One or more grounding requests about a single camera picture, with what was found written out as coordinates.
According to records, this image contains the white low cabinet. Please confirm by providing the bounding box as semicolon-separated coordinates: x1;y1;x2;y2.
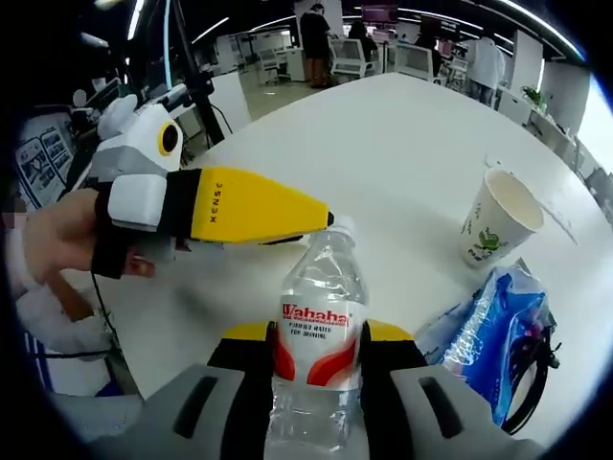
497;90;534;127

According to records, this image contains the thin black cable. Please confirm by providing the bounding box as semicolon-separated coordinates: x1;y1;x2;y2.
40;267;119;360

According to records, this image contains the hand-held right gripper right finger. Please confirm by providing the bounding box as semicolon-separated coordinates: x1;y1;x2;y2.
358;320;524;460

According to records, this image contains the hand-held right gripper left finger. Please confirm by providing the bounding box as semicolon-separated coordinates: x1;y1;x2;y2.
138;320;279;460

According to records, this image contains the blue plastic wrapper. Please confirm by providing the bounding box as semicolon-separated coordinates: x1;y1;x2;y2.
443;261;552;427

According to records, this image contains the black tripod stand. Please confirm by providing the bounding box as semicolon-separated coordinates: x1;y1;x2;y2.
171;0;226;148

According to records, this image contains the white paper cup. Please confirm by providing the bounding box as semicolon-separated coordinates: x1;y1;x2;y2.
460;167;545;271

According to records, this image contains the white pedestal cabinet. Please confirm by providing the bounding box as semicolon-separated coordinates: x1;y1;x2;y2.
210;85;253;140

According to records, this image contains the person's left hand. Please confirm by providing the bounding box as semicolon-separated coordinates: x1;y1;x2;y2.
50;189;158;282

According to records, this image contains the blue plastic snack bag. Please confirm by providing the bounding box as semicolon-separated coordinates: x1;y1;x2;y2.
414;282;485;370

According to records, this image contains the wall poster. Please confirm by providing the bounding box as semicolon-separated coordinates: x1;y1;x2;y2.
16;128;73;205

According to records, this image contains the clear plastic water bottle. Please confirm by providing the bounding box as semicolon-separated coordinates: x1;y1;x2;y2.
265;215;371;460

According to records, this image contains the person's white shirt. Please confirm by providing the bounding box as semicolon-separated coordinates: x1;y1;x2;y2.
9;229;119;399

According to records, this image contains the white office chair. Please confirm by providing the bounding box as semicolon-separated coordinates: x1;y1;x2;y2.
256;47;284;86
395;42;436;79
329;37;378;78

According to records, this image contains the purple wall screen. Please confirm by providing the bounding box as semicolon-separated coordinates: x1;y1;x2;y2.
361;4;398;23

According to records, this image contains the green potted plant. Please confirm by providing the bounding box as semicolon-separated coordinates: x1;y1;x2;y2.
521;84;550;110

